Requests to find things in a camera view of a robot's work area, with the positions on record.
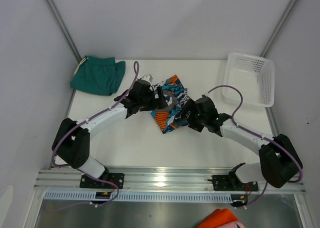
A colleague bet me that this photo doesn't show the pink cloth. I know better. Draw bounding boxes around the pink cloth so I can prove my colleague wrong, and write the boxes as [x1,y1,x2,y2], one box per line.
[219,221,245,228]

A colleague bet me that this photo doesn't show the white plastic mesh basket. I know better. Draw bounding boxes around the white plastic mesh basket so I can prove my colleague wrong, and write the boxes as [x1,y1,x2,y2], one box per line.
[223,52,275,108]

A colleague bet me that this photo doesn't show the patterned blue orange shorts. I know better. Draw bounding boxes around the patterned blue orange shorts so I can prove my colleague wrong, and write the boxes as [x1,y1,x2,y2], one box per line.
[150,75,190,134]

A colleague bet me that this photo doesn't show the left aluminium frame post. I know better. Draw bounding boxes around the left aluminium frame post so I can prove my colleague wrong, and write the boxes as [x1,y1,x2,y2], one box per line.
[44,0,82,62]

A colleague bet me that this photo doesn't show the right aluminium frame post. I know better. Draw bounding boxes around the right aluminium frame post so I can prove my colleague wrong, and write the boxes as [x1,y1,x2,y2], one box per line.
[260,0,300,58]

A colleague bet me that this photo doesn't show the aluminium frame post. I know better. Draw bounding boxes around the aluminium frame post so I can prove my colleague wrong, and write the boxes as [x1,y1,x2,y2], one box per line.
[44,0,82,62]
[260,0,300,58]

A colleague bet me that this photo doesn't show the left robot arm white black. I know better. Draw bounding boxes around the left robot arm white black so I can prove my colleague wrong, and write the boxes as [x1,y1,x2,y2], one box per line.
[52,79,167,179]

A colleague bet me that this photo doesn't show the orange cloth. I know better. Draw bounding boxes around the orange cloth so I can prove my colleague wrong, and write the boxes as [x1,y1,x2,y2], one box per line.
[198,209,238,228]

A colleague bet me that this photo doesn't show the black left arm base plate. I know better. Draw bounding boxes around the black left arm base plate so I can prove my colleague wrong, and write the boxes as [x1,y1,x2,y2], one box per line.
[79,173,125,189]

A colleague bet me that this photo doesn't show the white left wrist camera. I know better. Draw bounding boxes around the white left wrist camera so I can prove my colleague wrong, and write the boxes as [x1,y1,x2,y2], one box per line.
[140,74,153,85]

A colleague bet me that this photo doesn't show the white slotted cable duct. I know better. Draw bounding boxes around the white slotted cable duct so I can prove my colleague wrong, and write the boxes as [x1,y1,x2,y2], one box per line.
[44,190,233,204]

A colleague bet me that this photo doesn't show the teal green shorts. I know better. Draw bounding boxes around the teal green shorts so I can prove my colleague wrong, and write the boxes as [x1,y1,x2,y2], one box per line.
[69,56,126,96]

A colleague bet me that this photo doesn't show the aluminium mounting rail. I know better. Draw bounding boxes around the aluminium mounting rail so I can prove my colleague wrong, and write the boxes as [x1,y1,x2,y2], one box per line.
[33,166,306,195]

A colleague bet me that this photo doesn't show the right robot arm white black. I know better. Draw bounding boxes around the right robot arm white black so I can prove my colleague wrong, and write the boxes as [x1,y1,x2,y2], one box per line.
[180,96,303,188]

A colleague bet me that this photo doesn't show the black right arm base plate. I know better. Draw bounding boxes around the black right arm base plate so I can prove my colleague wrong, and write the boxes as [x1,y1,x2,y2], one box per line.
[208,175,259,192]

